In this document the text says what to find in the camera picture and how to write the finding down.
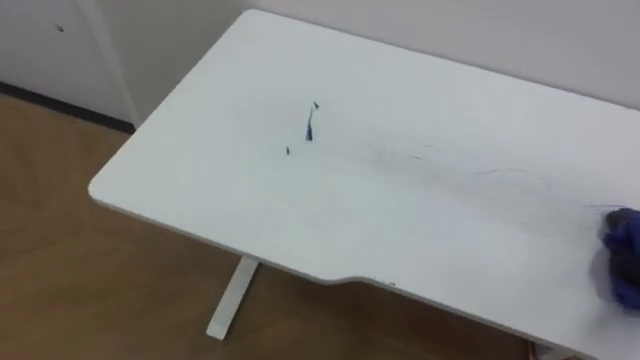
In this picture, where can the blue cloth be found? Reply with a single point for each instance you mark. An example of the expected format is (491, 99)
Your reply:
(625, 239)

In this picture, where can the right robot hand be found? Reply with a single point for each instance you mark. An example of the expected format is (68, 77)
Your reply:
(628, 267)

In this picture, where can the white door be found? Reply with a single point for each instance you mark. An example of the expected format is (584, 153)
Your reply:
(30, 50)

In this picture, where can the white desk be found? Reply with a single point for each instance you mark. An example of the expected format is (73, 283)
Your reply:
(350, 200)

